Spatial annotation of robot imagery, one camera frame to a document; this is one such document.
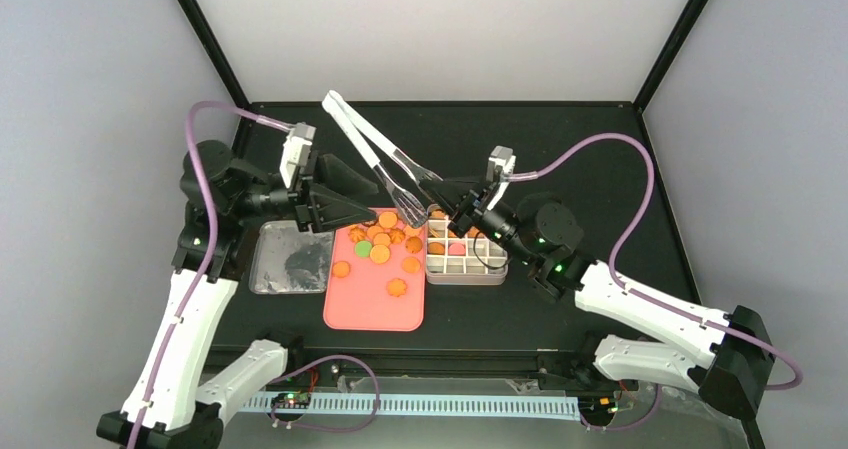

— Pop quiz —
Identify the metal tongs white handle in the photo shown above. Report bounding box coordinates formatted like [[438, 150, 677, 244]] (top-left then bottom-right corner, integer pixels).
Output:
[[321, 90, 444, 229]]

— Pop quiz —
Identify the orange swirl cookie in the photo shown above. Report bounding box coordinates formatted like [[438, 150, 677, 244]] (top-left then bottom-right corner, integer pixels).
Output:
[[386, 278, 407, 297]]

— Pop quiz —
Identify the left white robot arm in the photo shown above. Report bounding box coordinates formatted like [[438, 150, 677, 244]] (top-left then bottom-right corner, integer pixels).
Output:
[[96, 139, 377, 448]]

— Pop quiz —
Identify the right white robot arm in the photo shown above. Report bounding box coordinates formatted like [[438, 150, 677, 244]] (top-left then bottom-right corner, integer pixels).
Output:
[[420, 180, 775, 421]]

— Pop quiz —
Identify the pink round cookie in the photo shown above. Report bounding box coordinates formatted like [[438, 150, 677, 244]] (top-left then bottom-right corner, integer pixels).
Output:
[[447, 242, 466, 256]]

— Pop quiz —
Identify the beige compartment box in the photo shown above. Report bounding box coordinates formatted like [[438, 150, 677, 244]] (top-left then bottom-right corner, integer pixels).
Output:
[[425, 205, 508, 286]]

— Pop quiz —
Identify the pink cookie tray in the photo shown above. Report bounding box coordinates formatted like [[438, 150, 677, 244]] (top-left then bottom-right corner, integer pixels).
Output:
[[323, 208, 426, 332]]

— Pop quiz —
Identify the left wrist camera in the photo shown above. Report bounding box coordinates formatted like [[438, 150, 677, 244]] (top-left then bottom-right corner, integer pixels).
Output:
[[279, 123, 316, 189]]

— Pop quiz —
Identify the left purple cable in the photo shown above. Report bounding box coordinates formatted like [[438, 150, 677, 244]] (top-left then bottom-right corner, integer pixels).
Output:
[[125, 101, 296, 449]]

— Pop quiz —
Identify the purple cable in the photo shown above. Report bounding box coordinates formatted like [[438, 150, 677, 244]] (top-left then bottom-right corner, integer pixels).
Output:
[[510, 133, 804, 391], [125, 101, 296, 449]]

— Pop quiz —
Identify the light blue slotted cable duct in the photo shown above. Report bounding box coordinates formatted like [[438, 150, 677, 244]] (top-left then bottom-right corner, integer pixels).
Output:
[[277, 393, 581, 421]]

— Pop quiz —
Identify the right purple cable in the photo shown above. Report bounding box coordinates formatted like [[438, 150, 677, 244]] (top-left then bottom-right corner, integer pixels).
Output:
[[510, 133, 804, 391]]

